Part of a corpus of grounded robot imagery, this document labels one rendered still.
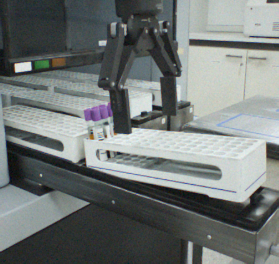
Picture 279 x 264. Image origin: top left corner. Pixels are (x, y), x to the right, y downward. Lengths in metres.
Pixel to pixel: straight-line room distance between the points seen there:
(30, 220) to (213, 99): 2.54
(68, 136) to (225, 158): 0.31
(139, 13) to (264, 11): 2.41
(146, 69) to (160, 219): 0.77
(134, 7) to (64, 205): 0.44
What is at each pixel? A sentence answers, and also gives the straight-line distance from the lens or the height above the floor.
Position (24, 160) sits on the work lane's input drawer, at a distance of 0.82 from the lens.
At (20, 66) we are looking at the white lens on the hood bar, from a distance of 0.79.
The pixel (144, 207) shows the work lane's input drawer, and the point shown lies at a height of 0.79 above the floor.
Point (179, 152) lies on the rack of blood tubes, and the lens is 0.58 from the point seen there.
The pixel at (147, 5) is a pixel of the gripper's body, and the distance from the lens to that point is 0.61.
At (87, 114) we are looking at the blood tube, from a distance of 0.68.
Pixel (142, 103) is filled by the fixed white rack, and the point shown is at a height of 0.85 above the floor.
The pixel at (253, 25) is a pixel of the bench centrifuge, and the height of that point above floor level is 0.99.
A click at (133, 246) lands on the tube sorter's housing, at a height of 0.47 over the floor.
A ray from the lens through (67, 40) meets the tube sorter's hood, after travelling 0.88.
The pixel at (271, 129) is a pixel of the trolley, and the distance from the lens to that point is 0.96.
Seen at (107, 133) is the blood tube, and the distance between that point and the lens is 0.69.
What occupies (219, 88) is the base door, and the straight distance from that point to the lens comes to 3.15.
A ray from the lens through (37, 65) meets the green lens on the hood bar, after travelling 0.81.
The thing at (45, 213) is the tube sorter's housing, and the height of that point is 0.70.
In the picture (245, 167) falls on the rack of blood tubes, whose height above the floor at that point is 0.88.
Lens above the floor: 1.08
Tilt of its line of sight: 16 degrees down
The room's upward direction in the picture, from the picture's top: straight up
